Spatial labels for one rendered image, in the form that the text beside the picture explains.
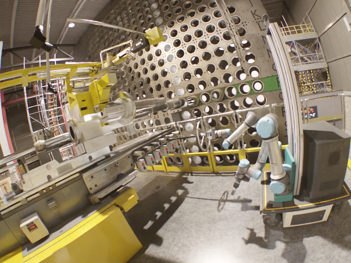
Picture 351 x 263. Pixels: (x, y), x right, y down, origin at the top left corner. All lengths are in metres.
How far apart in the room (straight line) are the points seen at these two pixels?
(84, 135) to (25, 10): 10.15
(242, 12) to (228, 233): 3.60
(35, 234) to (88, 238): 0.51
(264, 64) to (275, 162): 2.30
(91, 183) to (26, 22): 11.21
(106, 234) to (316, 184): 1.78
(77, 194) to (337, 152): 2.29
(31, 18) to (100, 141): 10.75
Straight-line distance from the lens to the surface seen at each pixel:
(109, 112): 1.51
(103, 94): 1.52
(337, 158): 1.35
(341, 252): 1.63
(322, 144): 1.22
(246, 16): 3.36
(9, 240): 1.80
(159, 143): 1.99
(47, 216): 1.66
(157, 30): 1.48
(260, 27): 3.25
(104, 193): 1.64
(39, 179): 1.62
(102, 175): 1.69
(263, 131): 0.92
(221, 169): 2.62
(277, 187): 1.07
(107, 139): 1.67
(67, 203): 1.65
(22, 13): 11.33
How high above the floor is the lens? 1.29
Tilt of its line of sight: 9 degrees down
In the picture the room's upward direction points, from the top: 15 degrees counter-clockwise
